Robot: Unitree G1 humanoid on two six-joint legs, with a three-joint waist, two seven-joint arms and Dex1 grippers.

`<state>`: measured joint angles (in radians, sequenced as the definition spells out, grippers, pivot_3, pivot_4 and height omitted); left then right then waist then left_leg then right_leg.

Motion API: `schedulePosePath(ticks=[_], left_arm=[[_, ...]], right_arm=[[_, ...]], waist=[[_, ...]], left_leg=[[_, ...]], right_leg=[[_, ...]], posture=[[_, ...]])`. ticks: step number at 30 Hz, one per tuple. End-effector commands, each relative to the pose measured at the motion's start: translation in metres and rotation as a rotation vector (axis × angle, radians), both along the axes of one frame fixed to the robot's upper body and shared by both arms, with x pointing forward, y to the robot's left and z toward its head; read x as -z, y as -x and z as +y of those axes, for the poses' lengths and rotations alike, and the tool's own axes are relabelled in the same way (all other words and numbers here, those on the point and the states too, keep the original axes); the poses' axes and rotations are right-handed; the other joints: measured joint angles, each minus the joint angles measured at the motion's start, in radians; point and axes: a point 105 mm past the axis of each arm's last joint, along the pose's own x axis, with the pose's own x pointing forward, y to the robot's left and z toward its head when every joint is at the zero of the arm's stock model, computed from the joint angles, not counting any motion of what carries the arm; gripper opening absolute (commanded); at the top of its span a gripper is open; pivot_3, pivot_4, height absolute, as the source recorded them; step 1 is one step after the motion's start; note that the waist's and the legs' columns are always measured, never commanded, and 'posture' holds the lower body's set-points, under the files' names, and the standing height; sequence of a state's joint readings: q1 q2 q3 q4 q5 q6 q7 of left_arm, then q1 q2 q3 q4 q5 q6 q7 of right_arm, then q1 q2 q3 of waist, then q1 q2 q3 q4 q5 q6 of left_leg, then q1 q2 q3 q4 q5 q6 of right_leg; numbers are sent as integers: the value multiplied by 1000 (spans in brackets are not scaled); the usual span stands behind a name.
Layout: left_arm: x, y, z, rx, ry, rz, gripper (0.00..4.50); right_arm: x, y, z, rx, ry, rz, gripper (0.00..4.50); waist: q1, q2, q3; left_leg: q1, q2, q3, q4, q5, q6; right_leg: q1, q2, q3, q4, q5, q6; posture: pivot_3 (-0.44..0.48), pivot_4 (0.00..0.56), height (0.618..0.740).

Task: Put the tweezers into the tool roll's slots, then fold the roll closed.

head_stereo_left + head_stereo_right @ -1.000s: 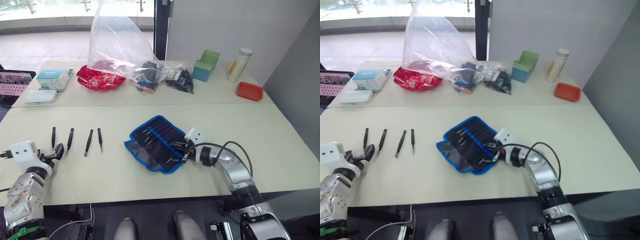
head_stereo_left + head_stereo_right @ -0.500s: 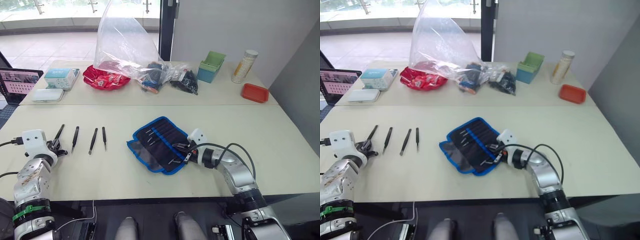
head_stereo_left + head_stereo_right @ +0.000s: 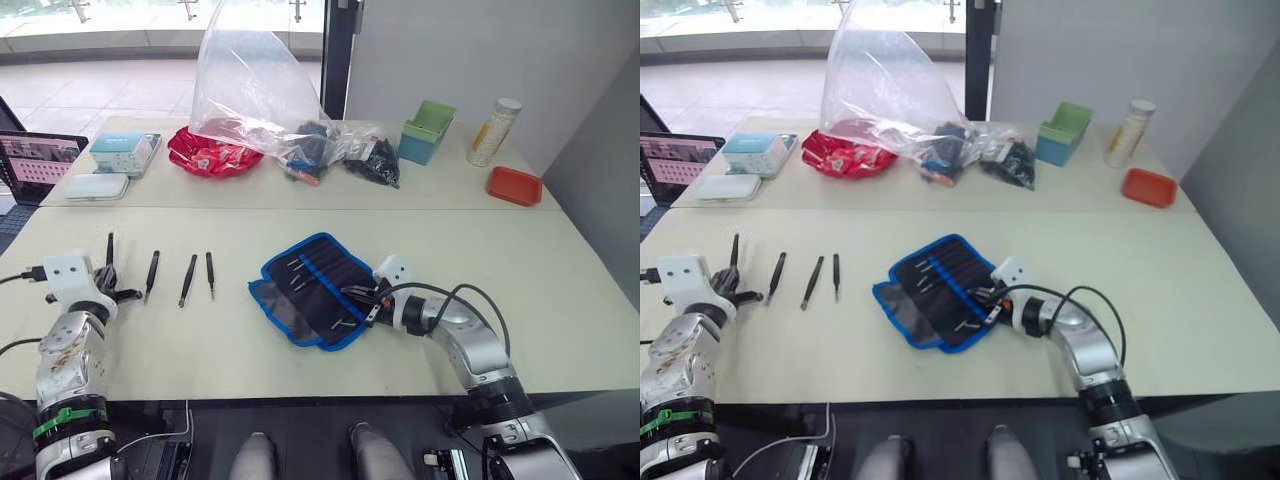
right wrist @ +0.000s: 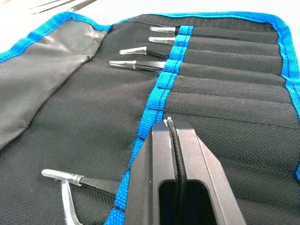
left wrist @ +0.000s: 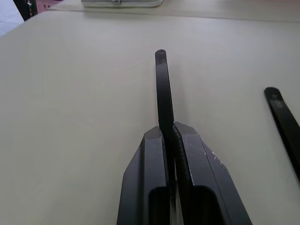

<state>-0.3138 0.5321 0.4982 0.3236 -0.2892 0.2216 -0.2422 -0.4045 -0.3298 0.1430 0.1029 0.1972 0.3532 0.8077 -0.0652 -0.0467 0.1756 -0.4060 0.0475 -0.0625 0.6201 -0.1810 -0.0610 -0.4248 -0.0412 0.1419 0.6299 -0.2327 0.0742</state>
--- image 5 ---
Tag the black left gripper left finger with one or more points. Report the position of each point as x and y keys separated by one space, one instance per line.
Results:
x=143 y=178

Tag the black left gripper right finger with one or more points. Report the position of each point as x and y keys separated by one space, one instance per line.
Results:
x=206 y=178

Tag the white flat case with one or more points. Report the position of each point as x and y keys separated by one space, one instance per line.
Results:
x=122 y=3

